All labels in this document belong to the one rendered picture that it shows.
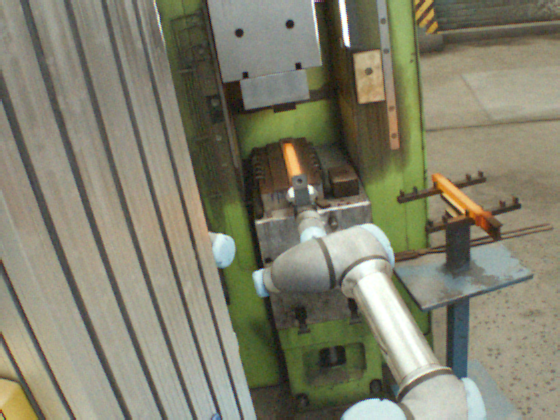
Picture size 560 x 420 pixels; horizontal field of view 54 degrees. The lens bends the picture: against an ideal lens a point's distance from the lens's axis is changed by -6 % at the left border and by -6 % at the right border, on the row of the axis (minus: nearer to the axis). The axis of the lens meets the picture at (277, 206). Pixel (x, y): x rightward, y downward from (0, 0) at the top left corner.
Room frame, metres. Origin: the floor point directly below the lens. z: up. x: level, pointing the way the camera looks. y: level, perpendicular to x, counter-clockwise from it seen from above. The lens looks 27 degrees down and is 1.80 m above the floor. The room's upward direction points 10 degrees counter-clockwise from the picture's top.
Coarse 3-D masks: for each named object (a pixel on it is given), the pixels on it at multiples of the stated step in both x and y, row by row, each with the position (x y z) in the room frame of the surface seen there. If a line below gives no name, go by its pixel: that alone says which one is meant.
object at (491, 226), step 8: (432, 176) 1.69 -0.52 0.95; (440, 176) 1.67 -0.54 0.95; (440, 184) 1.63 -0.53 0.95; (448, 184) 1.61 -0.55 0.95; (448, 192) 1.57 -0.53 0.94; (456, 192) 1.54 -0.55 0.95; (456, 200) 1.52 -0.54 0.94; (464, 200) 1.49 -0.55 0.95; (464, 208) 1.47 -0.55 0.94; (472, 208) 1.43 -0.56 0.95; (480, 208) 1.42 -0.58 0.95; (472, 216) 1.42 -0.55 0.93; (480, 216) 1.37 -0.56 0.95; (488, 216) 1.35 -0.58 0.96; (480, 224) 1.37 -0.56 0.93; (488, 224) 1.34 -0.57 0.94; (496, 224) 1.30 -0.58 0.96; (488, 232) 1.33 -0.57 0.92; (496, 232) 1.30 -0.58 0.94
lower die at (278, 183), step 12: (276, 144) 2.11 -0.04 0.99; (300, 144) 2.06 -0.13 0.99; (264, 156) 2.03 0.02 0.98; (276, 156) 1.99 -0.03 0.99; (300, 156) 1.94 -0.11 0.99; (312, 156) 1.92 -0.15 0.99; (264, 168) 1.92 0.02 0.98; (276, 168) 1.88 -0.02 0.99; (288, 168) 1.84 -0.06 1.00; (300, 168) 1.82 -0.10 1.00; (276, 180) 1.78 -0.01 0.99; (288, 180) 1.75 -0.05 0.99; (312, 180) 1.72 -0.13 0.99; (264, 192) 1.72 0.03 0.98; (276, 192) 1.71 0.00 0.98; (264, 204) 1.71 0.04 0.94; (276, 204) 1.71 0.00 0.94
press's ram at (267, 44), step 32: (224, 0) 1.71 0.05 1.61; (256, 0) 1.71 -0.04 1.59; (288, 0) 1.71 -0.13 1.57; (224, 32) 1.71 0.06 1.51; (256, 32) 1.71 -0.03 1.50; (288, 32) 1.71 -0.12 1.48; (224, 64) 1.71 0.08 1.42; (256, 64) 1.71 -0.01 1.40; (288, 64) 1.71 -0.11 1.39; (320, 64) 1.71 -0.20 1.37
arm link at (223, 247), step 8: (208, 232) 1.15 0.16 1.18; (216, 240) 1.13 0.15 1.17; (224, 240) 1.13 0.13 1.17; (232, 240) 1.15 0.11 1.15; (216, 248) 1.11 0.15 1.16; (224, 248) 1.12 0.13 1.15; (232, 248) 1.14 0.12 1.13; (216, 256) 1.10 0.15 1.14; (224, 256) 1.11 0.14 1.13; (232, 256) 1.14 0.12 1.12; (216, 264) 1.10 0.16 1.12; (224, 264) 1.11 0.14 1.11
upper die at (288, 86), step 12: (288, 72) 1.71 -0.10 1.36; (300, 72) 1.71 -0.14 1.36; (252, 84) 1.71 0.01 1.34; (264, 84) 1.71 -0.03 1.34; (276, 84) 1.71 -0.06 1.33; (288, 84) 1.71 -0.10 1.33; (300, 84) 1.71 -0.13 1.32; (252, 96) 1.71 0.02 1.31; (264, 96) 1.71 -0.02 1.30; (276, 96) 1.71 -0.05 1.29; (288, 96) 1.71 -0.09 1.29; (300, 96) 1.71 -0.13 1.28
